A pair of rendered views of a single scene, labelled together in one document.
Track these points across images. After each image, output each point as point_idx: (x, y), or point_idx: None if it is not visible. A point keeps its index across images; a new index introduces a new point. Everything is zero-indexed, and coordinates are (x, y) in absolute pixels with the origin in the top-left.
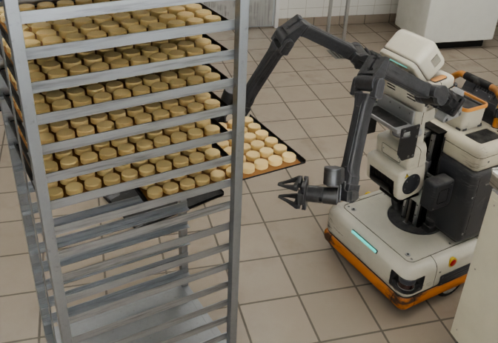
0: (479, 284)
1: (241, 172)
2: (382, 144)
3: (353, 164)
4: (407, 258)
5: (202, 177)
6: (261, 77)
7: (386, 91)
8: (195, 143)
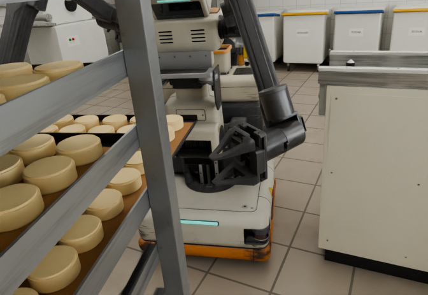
0: (341, 183)
1: (171, 158)
2: (176, 113)
3: (278, 79)
4: (249, 209)
5: (79, 225)
6: (14, 61)
7: (160, 50)
8: (58, 97)
